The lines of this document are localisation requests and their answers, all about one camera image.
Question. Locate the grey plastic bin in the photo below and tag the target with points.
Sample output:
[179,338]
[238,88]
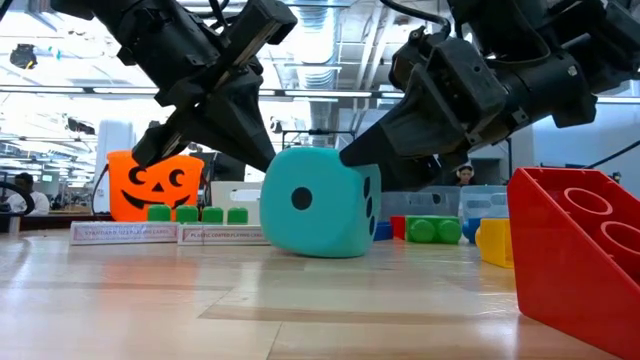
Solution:
[420,207]

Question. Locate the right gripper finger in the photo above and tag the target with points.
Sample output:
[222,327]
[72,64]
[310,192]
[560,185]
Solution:
[400,135]
[407,175]

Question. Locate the black metal frame stand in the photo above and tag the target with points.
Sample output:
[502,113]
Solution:
[320,132]

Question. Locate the white plastic bin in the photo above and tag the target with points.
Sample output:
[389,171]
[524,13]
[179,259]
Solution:
[225,210]

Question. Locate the card deck printed plastic coated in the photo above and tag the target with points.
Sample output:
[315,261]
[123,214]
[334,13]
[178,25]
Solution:
[220,235]

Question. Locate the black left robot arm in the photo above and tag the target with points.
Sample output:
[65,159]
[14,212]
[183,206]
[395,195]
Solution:
[150,40]

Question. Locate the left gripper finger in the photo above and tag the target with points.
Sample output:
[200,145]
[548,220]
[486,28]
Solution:
[152,150]
[230,125]

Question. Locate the orange pumpkin bucket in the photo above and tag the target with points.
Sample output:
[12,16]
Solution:
[114,200]

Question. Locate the teal foam die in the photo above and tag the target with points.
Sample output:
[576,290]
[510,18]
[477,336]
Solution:
[320,225]

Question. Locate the person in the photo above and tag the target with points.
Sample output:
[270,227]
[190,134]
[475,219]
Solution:
[465,176]
[30,202]

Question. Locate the yellow toy brick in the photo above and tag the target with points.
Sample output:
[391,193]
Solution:
[497,245]

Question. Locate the long ceiling light strip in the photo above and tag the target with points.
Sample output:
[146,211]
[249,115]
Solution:
[325,93]

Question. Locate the black monitor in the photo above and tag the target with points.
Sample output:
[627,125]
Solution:
[230,172]

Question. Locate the red toy brick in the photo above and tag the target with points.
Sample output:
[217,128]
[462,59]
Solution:
[398,227]
[550,280]

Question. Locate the green two-stud toy brick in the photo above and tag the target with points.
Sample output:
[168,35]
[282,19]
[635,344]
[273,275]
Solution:
[432,231]

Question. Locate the clear plastic bin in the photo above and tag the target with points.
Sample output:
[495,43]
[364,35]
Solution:
[482,202]

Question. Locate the silver spiral ventilation duct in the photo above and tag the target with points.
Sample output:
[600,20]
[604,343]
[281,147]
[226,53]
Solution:
[315,65]

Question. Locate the green four-stud toy brick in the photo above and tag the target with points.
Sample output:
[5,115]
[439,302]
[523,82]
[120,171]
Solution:
[186,215]

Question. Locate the card deck printed standard size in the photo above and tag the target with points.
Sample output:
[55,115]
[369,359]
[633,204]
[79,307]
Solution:
[125,233]

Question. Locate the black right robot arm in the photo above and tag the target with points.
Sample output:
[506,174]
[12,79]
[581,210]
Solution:
[550,85]

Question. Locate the blue toy brick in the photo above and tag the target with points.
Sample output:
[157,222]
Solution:
[470,230]
[384,231]

